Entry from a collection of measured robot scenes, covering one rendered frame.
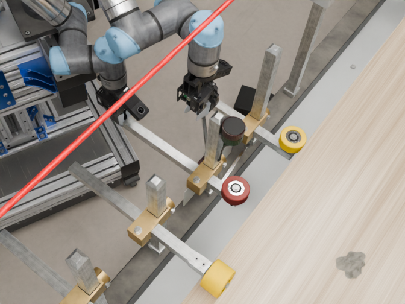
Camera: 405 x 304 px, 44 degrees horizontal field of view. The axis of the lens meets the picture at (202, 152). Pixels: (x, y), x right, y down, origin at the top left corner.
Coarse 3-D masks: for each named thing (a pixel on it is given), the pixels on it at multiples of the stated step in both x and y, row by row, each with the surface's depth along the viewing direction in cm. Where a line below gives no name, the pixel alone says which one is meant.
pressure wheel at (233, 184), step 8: (232, 176) 144; (224, 184) 143; (232, 184) 143; (240, 184) 143; (248, 184) 143; (224, 192) 142; (232, 192) 142; (240, 192) 142; (248, 192) 142; (224, 200) 144; (232, 200) 141; (240, 200) 141
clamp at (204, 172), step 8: (224, 160) 152; (200, 168) 149; (208, 168) 149; (216, 168) 149; (192, 176) 148; (200, 176) 148; (208, 176) 148; (192, 184) 147; (200, 184) 146; (200, 192) 149
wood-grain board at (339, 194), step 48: (384, 48) 174; (384, 96) 163; (336, 144) 153; (384, 144) 154; (288, 192) 143; (336, 192) 144; (384, 192) 145; (240, 240) 135; (288, 240) 136; (336, 240) 137; (384, 240) 138; (192, 288) 128; (240, 288) 129; (288, 288) 129; (336, 288) 130; (384, 288) 131
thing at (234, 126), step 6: (228, 120) 129; (234, 120) 129; (240, 120) 129; (228, 126) 128; (234, 126) 128; (240, 126) 128; (228, 132) 127; (234, 132) 127; (240, 132) 127; (222, 150) 141
